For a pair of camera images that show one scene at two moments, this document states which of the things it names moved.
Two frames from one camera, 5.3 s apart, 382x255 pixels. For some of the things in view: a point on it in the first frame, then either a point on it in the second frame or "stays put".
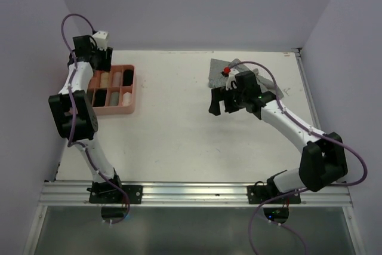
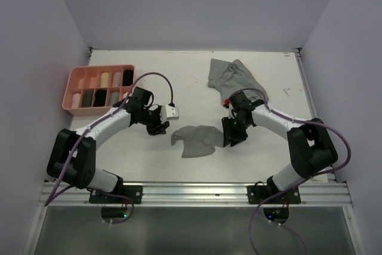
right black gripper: (219, 94) → (230, 135)
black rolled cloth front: (99, 97) stays put
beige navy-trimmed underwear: (104, 80) stays put
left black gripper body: (102, 58) → (150, 117)
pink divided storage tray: (114, 92) stays put
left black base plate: (134, 193) stays put
